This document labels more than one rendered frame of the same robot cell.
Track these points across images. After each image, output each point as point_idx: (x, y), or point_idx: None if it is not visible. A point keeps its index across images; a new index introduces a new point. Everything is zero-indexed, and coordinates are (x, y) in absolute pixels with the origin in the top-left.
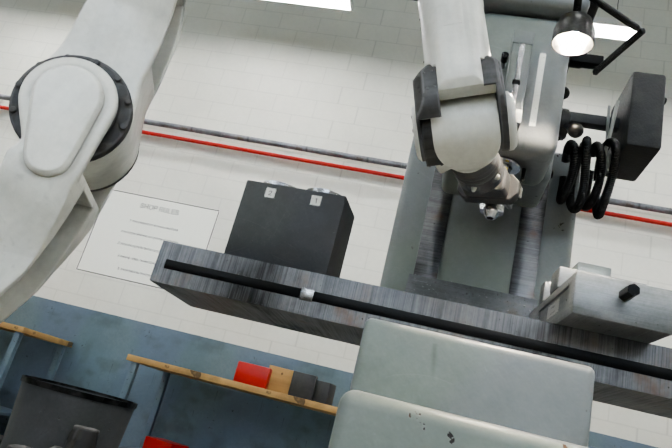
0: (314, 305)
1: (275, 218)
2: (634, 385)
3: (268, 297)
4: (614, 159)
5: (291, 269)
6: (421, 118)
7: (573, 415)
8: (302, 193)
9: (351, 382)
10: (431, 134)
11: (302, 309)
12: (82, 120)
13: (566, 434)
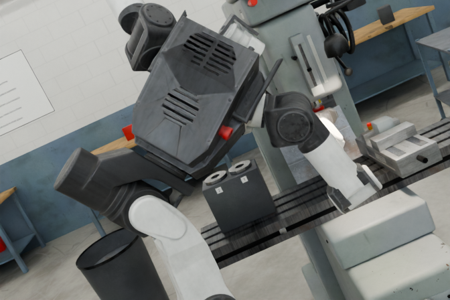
0: (289, 232)
1: (232, 199)
2: (430, 173)
3: (267, 243)
4: (349, 28)
5: (268, 226)
6: (343, 209)
7: (426, 221)
8: (234, 180)
9: (341, 266)
10: (349, 209)
11: (285, 237)
12: None
13: (426, 229)
